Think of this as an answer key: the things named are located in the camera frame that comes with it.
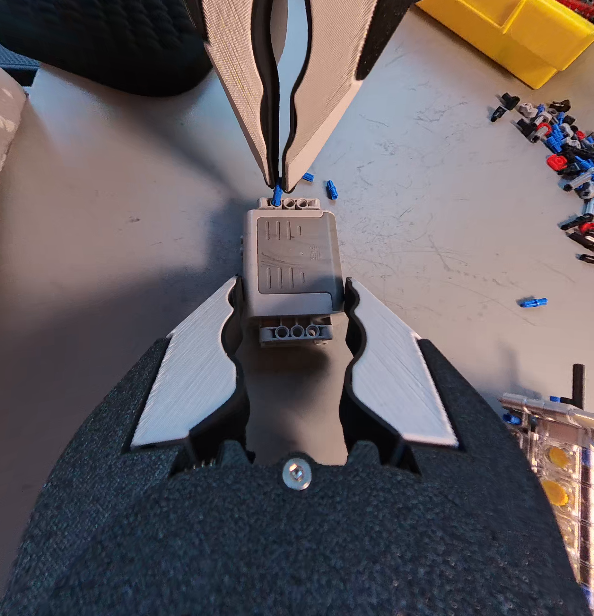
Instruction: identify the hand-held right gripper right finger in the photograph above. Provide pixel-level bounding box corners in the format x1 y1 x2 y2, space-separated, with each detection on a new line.
339 278 461 469

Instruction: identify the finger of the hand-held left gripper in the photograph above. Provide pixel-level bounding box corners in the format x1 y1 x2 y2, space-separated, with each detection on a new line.
278 0 380 191
201 0 280 188

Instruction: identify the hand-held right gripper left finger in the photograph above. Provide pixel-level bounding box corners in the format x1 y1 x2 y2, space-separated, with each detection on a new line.
131 278 251 467

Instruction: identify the grey battery box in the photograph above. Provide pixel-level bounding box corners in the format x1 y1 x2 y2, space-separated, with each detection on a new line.
241 198 346 347

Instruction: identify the grey transparent engine model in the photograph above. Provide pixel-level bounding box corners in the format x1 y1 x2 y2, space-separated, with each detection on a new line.
500 364 594 597

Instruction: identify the pile of mixed building pieces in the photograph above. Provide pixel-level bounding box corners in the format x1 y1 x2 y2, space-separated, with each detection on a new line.
490 92 594 265

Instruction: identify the grey desk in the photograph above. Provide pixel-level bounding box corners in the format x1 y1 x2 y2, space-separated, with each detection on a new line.
0 10 594 578

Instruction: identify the yellow plastic bin with parts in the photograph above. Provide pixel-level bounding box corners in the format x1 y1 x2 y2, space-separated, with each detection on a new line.
416 0 594 90

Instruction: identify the black rounded armrest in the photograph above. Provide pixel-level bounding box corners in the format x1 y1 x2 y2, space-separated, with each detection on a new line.
0 0 213 97

